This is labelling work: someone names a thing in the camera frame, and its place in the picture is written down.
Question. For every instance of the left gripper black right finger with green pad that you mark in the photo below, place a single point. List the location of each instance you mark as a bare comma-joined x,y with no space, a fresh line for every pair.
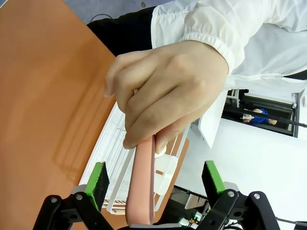
213,182

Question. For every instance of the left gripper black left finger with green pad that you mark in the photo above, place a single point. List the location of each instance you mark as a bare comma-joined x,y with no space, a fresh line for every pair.
98,187

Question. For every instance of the person's right forearm, white sleeve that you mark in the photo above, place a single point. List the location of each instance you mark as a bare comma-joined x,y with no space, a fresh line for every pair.
216,21

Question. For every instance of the person's right hand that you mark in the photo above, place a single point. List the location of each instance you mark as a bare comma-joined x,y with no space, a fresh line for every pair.
172,86

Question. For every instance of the black device with green light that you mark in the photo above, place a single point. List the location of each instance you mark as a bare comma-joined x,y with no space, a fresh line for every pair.
177,210

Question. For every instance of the translucent plastic holder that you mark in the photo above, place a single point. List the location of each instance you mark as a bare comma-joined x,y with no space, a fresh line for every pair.
166,172

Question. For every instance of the blue-clothed background person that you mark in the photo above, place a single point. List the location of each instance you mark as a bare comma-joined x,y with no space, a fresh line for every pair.
259,118

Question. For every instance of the person's torso, white jacket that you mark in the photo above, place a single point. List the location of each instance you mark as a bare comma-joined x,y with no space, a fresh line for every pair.
271,60

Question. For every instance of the black metal frame rack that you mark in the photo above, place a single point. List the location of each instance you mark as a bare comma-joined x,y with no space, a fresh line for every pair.
263,105

